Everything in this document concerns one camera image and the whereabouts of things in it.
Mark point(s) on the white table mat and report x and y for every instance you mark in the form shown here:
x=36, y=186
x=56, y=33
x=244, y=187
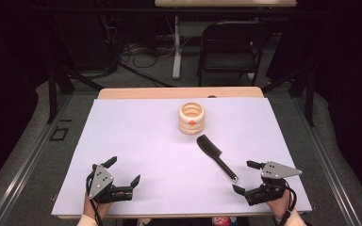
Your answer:
x=157, y=150

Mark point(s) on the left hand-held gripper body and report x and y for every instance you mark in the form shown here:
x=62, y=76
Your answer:
x=100, y=180

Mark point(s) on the black spatula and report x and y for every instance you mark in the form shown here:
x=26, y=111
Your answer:
x=209, y=147

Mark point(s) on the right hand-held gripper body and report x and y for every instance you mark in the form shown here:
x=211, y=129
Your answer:
x=276, y=171

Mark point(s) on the person's left hand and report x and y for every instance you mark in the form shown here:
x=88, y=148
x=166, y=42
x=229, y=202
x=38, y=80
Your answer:
x=93, y=207

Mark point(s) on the black metal stand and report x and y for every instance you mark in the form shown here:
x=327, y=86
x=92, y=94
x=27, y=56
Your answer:
x=309, y=103
x=52, y=100

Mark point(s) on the black folding chair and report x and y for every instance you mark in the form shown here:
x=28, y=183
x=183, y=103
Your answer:
x=229, y=62

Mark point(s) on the cream ribbed cup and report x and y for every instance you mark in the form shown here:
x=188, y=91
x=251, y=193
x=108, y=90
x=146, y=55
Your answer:
x=185, y=125

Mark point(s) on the person's right hand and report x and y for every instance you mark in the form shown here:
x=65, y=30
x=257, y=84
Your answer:
x=279, y=205

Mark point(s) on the light desk with white leg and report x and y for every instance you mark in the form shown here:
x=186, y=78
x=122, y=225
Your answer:
x=177, y=62

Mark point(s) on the metal floor rail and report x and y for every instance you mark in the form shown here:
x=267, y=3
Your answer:
x=330, y=175
x=28, y=160

